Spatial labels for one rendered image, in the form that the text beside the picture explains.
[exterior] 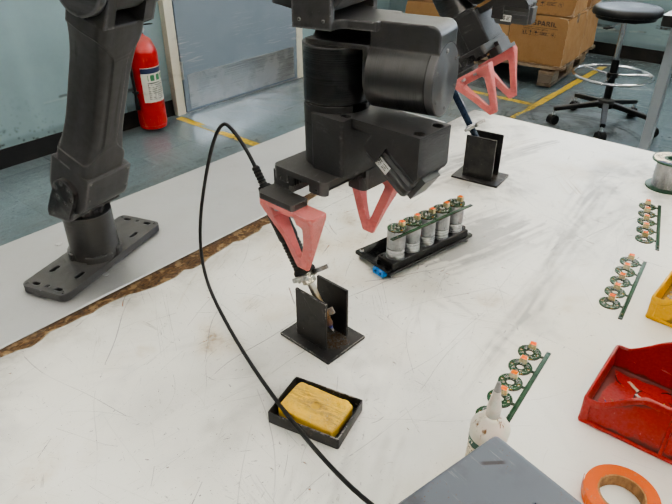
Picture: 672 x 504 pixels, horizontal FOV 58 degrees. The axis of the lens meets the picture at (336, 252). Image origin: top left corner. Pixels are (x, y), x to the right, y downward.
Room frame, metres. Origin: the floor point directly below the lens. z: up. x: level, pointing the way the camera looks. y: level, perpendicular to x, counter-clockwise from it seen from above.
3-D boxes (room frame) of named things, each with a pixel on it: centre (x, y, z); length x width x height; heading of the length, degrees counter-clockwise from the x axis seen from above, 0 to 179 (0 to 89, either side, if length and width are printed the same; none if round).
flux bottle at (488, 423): (0.36, -0.13, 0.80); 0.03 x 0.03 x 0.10
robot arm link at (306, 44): (0.52, -0.01, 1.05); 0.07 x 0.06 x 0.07; 60
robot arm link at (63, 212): (0.71, 0.32, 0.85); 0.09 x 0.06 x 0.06; 150
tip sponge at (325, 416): (0.42, 0.02, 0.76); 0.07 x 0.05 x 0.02; 64
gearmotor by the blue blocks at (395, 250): (0.68, -0.08, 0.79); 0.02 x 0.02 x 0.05
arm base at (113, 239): (0.71, 0.33, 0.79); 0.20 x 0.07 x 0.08; 159
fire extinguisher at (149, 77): (3.23, 1.00, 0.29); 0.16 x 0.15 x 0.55; 140
